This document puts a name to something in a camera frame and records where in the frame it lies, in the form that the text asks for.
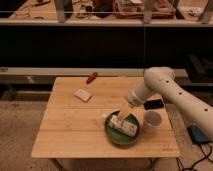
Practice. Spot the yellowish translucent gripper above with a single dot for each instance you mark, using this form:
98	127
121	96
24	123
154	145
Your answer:
125	111

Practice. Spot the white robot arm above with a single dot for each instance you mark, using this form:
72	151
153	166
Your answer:
162	80

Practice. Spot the white printed carton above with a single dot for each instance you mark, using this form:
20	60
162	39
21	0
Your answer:
123	126

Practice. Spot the green round plate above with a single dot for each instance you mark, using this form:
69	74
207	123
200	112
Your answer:
117	137

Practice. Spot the black smartphone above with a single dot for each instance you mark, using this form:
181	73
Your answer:
153	104

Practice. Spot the white paper cup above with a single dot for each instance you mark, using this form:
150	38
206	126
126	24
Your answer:
152	119

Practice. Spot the white sponge block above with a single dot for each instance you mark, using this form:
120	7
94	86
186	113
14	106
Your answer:
83	95

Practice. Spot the red marker tool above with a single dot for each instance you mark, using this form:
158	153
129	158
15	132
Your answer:
91	77

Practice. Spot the wooden folding table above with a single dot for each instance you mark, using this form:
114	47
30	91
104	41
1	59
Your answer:
74	129

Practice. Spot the dark blue power box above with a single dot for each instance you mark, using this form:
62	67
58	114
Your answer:
197	136

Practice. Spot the red tray on bench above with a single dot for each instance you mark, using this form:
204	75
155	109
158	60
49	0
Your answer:
162	9

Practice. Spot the long background workbench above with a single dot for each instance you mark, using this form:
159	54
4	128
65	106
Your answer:
99	13

